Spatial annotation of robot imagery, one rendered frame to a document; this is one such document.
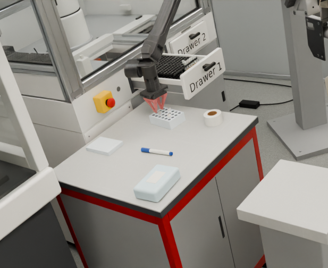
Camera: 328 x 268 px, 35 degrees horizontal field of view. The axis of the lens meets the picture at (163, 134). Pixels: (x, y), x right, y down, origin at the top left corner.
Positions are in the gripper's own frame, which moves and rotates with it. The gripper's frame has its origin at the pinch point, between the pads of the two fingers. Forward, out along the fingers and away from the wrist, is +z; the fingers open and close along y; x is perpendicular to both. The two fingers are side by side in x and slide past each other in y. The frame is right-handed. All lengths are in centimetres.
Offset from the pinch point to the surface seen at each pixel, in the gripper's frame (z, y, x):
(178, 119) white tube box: 3.8, -2.1, 9.0
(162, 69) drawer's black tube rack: -8.1, -16.9, -13.6
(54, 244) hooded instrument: 23, 62, 6
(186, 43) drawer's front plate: -7, -47, -30
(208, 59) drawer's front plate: -10.4, -29.1, 3.0
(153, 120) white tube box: 3.8, 3.1, -0.6
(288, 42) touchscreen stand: 20, -120, -26
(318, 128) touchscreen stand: 76, -123, -13
